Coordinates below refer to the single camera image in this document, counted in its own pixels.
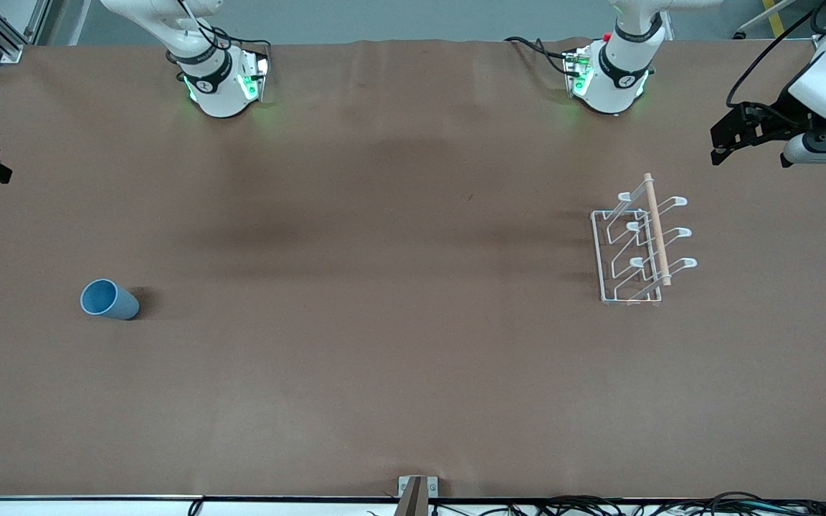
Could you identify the metal left base connector plate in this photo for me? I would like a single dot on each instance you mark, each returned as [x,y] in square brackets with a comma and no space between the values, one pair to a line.
[574,64]

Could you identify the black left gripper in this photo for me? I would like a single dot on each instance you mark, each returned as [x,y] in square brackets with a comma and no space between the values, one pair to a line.
[779,114]

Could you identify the grey metal rod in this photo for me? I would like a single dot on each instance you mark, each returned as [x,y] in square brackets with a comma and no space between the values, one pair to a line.
[764,18]

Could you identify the brown table cover mat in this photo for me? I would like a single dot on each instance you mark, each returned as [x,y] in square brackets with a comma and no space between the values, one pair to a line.
[384,358]

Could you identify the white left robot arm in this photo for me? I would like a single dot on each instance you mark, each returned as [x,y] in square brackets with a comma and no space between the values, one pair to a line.
[617,72]

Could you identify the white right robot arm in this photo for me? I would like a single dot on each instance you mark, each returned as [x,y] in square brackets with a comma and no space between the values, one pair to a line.
[216,93]

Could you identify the metal base connector plate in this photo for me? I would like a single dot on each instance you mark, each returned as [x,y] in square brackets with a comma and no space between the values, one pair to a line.
[261,68]
[574,64]

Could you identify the metal camera pole bracket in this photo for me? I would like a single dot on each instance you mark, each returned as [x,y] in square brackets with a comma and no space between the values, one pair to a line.
[418,494]

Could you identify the blue plastic cup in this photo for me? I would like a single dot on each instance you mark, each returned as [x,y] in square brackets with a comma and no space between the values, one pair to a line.
[113,301]

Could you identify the metal right base connector plate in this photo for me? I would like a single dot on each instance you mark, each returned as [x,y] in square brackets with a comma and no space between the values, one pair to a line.
[261,68]

